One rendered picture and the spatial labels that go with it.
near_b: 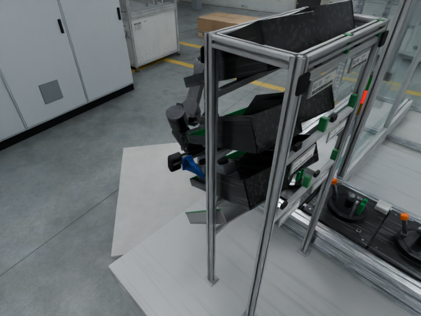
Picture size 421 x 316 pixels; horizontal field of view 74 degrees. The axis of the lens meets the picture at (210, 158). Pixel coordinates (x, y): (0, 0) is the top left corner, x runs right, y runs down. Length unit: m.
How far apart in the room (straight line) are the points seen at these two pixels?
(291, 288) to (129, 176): 0.88
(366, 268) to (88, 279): 1.69
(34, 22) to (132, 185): 2.52
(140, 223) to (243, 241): 0.43
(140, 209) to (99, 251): 1.06
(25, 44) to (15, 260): 2.10
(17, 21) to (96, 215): 2.05
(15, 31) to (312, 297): 3.31
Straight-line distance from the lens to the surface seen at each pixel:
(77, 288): 2.18
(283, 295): 1.06
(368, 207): 1.26
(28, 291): 2.32
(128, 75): 4.36
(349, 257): 1.12
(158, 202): 1.29
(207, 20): 6.92
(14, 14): 3.51
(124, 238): 1.20
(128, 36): 5.09
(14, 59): 3.54
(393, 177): 1.66
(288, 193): 1.20
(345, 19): 0.67
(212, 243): 0.86
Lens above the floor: 1.79
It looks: 38 degrees down
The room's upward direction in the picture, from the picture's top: straight up
